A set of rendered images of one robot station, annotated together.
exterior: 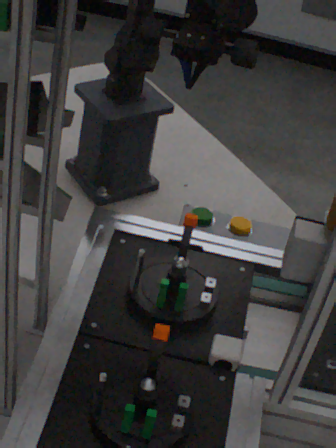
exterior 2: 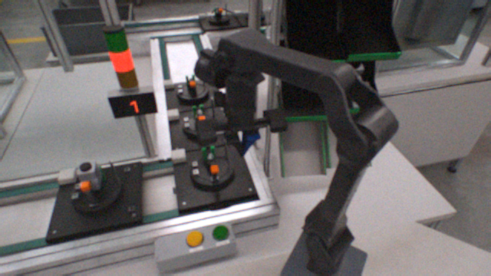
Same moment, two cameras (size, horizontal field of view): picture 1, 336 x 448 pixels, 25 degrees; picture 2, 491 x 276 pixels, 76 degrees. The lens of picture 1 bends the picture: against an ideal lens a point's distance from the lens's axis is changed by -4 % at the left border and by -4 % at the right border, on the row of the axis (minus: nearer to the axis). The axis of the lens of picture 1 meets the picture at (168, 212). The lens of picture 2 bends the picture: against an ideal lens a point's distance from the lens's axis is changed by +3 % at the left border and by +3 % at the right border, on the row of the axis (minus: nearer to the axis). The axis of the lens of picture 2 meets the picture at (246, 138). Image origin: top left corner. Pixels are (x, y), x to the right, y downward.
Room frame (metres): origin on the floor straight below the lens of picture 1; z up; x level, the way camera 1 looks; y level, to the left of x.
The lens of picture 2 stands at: (1.57, -0.14, 1.70)
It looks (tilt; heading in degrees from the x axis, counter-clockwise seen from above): 40 degrees down; 162
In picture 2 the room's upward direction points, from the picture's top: straight up
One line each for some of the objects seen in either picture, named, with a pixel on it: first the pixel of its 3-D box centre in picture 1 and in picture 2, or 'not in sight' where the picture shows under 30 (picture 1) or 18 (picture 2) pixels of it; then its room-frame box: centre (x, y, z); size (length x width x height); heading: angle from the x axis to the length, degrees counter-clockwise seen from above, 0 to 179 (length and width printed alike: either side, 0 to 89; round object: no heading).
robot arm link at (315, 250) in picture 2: (132, 56); (329, 240); (1.30, 0.12, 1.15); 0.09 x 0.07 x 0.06; 119
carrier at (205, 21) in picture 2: not in sight; (219, 14); (-0.44, 0.32, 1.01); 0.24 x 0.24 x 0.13; 87
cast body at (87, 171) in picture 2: not in sight; (89, 172); (0.85, -0.37, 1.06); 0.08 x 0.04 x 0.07; 177
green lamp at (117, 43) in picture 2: not in sight; (116, 40); (0.75, -0.22, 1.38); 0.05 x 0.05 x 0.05
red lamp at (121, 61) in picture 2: not in sight; (121, 58); (0.75, -0.22, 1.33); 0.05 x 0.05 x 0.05
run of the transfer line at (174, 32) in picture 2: not in sight; (295, 23); (-0.38, 0.84, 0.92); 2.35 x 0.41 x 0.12; 87
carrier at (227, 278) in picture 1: (176, 277); (211, 163); (0.88, -0.03, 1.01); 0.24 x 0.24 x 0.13; 87
